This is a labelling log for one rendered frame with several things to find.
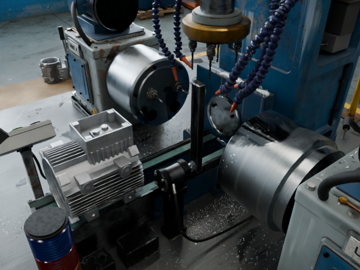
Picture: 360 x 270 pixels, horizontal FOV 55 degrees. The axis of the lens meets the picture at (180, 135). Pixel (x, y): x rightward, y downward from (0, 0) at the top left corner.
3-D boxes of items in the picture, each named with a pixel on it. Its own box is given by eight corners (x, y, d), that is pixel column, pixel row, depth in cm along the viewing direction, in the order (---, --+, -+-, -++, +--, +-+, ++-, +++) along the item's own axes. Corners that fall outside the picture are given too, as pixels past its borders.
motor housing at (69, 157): (113, 166, 106) (106, 112, 95) (147, 202, 93) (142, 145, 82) (49, 194, 96) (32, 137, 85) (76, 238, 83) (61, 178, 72)
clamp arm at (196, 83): (196, 164, 94) (200, 79, 80) (203, 170, 92) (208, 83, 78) (186, 169, 93) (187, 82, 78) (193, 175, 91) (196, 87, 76)
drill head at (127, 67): (144, 83, 154) (141, 28, 140) (196, 118, 130) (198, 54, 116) (92, 99, 142) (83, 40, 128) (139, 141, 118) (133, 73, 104)
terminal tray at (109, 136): (114, 130, 94) (112, 107, 90) (135, 149, 87) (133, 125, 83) (73, 145, 88) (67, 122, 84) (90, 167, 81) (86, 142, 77)
